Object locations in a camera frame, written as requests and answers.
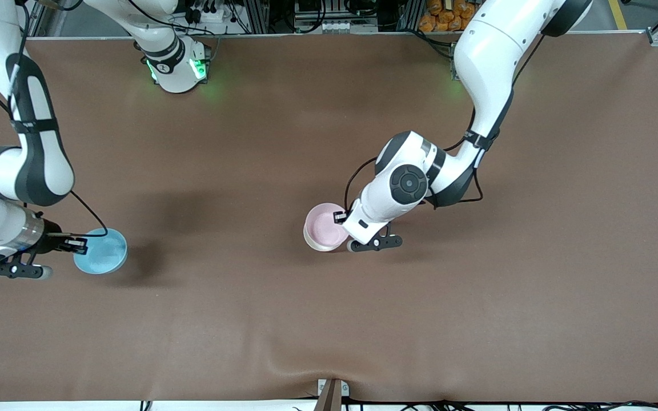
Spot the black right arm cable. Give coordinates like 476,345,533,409
6,0,109,237

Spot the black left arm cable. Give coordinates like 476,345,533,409
344,108,515,213

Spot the metal table edge clamp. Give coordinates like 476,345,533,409
313,378,350,411

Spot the pink bowl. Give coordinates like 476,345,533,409
304,203,352,245

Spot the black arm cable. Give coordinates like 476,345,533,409
6,0,109,237
344,108,515,213

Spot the white power strip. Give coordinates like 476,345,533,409
187,3,234,25

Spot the orange packaged goods pile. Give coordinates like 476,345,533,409
419,0,462,33

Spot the light blue bowl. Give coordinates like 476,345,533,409
73,228,129,276

